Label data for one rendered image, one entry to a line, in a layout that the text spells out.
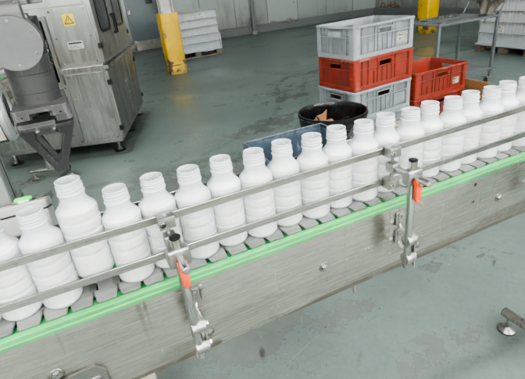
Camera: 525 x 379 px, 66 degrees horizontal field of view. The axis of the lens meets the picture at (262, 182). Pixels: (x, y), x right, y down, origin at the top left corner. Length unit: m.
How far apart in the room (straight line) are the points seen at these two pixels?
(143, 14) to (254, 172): 12.14
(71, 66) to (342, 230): 3.78
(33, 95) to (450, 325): 1.85
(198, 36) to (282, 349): 8.89
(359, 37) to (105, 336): 2.57
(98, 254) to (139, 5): 12.18
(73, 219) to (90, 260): 0.07
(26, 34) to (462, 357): 1.82
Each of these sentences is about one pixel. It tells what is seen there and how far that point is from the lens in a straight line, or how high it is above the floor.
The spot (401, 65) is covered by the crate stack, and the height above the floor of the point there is 0.77.
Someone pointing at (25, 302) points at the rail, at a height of 1.04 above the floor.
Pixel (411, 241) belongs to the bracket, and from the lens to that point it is 0.87.
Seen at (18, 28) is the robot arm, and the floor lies 1.41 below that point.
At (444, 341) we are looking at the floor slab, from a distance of 2.00.
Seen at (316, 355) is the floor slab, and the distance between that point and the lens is 1.88.
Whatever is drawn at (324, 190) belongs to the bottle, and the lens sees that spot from 0.78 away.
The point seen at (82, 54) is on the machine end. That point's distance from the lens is 4.29.
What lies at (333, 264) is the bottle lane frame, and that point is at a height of 0.90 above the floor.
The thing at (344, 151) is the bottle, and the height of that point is 1.12.
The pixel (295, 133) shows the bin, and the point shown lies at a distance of 1.46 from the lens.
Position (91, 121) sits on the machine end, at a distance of 4.43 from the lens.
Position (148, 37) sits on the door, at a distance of 12.81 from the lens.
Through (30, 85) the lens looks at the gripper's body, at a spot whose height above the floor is 1.34.
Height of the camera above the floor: 1.43
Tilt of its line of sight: 26 degrees down
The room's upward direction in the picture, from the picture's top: 6 degrees counter-clockwise
